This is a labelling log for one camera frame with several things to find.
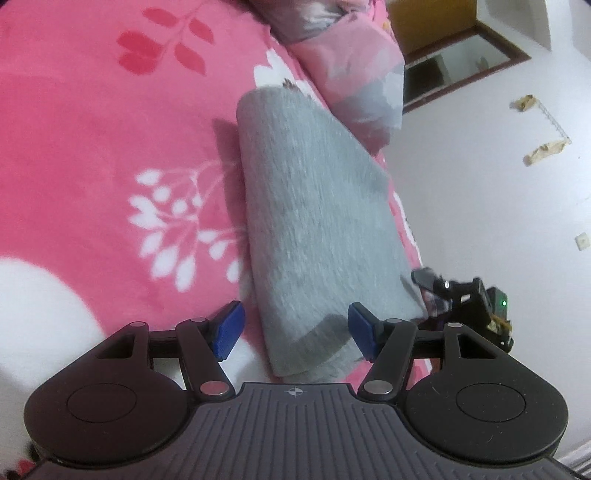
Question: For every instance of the pink floral bed sheet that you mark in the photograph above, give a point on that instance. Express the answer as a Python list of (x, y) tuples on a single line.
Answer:
[(121, 188)]

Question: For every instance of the brown wooden door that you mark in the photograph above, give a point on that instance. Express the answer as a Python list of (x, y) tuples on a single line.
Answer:
[(421, 23)]

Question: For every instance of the pink and grey duvet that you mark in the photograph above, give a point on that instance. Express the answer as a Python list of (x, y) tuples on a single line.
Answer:
[(349, 51)]

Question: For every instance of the grey fleece garment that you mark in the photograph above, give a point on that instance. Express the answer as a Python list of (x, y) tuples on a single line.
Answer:
[(322, 235)]

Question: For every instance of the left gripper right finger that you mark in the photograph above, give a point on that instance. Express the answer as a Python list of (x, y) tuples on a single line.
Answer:
[(460, 394)]

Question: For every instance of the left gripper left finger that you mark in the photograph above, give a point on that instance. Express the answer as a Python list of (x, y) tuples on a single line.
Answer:
[(133, 392)]

